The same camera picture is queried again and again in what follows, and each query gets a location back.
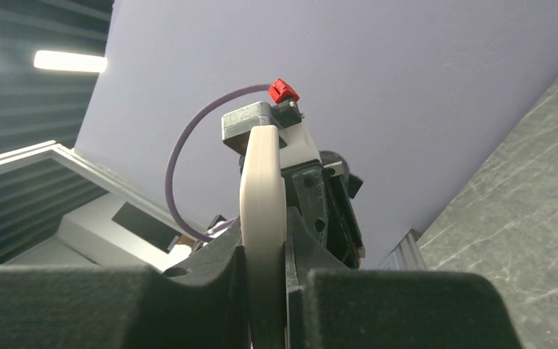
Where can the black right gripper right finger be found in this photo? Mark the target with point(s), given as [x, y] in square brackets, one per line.
[332, 306]

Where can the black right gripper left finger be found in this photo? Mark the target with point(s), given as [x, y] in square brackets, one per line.
[197, 303]

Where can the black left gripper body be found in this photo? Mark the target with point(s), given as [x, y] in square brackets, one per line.
[321, 227]

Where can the white overhead box fixture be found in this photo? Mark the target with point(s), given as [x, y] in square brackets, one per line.
[57, 208]

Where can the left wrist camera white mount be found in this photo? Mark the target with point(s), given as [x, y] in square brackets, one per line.
[295, 144]

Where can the ceiling light panel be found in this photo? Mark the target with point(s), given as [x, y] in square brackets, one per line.
[67, 61]

